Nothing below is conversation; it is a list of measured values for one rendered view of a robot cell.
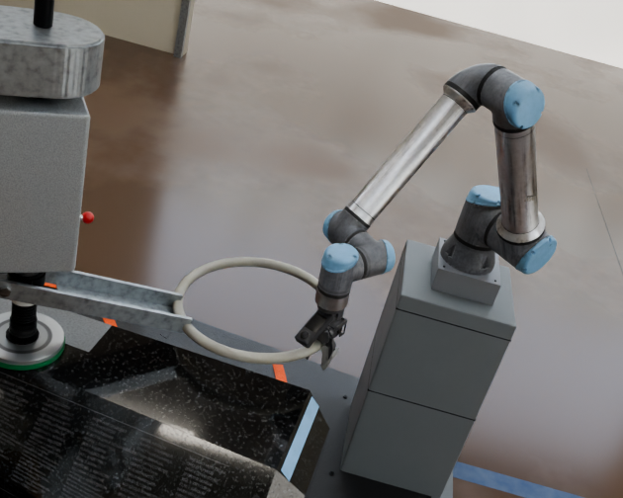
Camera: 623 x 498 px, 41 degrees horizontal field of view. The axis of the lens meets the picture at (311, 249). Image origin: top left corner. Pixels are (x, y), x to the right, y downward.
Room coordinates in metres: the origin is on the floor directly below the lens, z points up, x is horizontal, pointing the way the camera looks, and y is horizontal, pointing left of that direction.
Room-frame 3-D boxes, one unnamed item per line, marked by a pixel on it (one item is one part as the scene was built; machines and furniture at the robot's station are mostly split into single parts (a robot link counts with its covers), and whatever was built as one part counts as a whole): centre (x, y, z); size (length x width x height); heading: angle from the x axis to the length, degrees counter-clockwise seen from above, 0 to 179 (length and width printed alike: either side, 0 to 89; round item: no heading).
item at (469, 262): (2.54, -0.53, 0.99); 0.19 x 0.19 x 0.10
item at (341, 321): (1.90, -0.10, 0.99); 0.09 x 0.08 x 0.12; 149
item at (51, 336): (1.68, 0.68, 0.82); 0.21 x 0.21 x 0.01
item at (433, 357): (2.54, -0.53, 0.43); 0.50 x 0.50 x 0.85; 89
